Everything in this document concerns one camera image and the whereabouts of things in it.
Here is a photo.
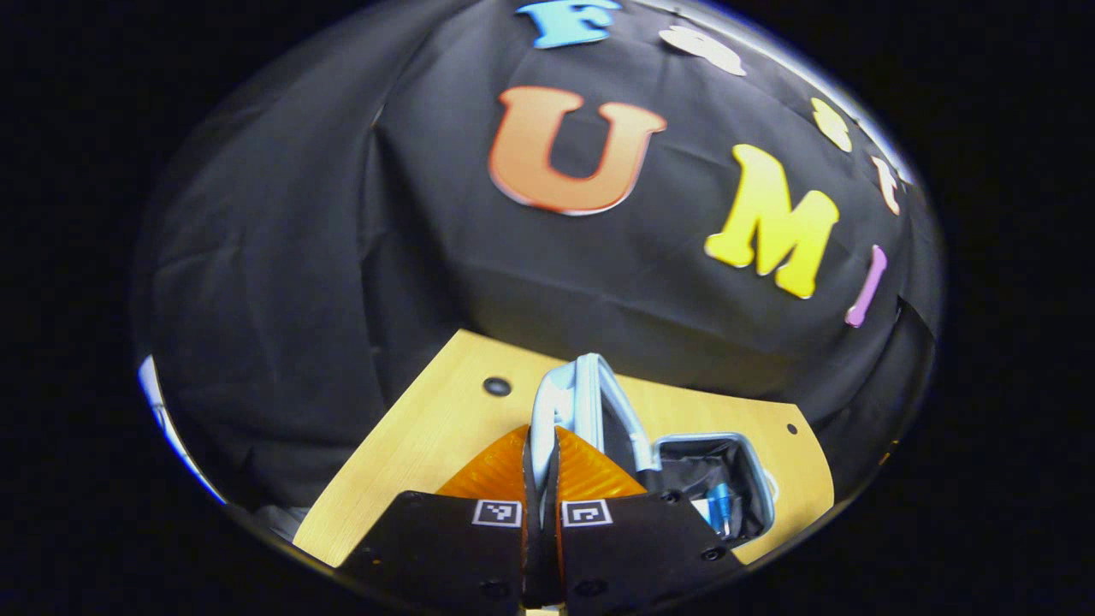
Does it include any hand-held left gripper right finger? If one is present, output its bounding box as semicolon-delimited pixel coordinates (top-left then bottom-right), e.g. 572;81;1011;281
550;426;747;613

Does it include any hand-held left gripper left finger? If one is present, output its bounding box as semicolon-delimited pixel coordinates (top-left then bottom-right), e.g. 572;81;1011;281
338;425;535;613

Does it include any light blue suitcase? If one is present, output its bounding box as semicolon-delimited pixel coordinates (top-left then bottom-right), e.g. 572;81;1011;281
529;352;778;548

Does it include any black backdrop cloth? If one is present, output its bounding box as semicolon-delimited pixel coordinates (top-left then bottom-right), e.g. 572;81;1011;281
133;0;946;514

